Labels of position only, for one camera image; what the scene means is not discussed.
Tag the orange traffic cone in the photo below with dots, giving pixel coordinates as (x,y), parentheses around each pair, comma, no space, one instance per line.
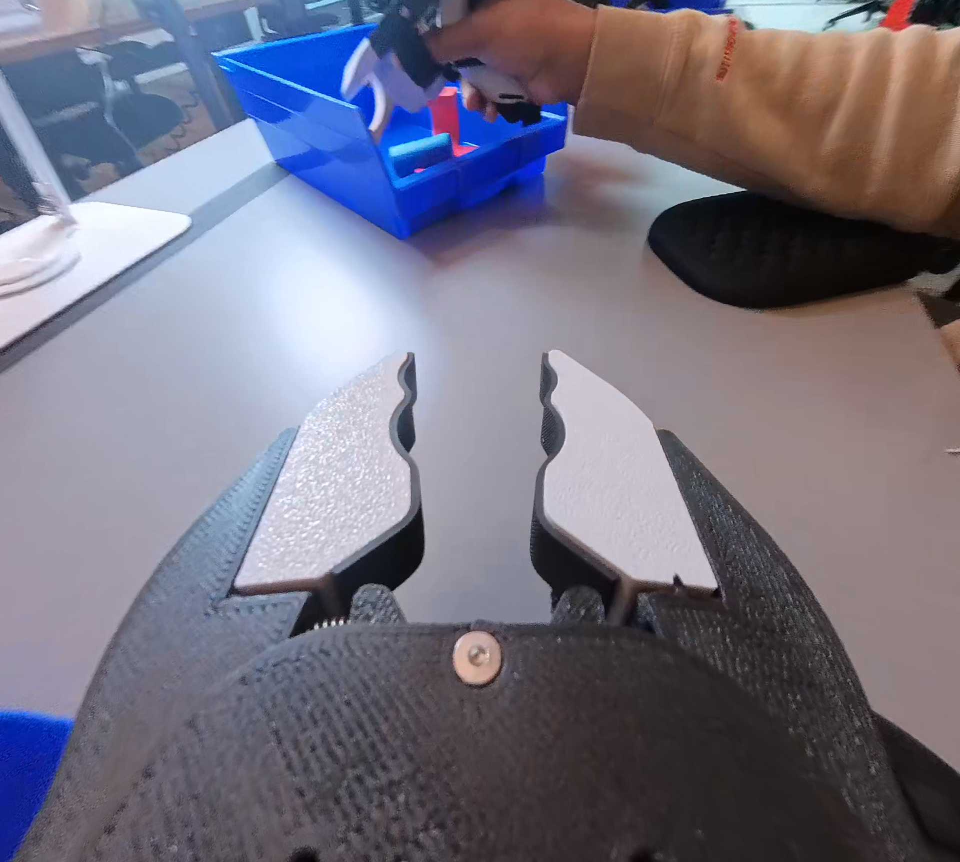
(900,8)

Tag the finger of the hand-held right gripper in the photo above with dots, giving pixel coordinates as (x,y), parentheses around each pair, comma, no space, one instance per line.
(365,83)
(417,90)

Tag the red wooden block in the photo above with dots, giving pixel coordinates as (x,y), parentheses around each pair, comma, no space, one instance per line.
(453,120)

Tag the person's right forearm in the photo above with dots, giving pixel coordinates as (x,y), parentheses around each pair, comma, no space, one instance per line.
(795,105)

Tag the white document stand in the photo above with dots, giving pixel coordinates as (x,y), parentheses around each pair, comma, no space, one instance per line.
(75,263)

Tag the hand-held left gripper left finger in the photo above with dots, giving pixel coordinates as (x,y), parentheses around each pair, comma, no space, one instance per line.
(330,495)

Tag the blue wooden cylinder block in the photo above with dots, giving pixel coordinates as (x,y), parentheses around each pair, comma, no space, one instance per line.
(420,155)

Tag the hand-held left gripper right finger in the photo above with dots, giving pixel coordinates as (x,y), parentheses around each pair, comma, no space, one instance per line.
(623,495)

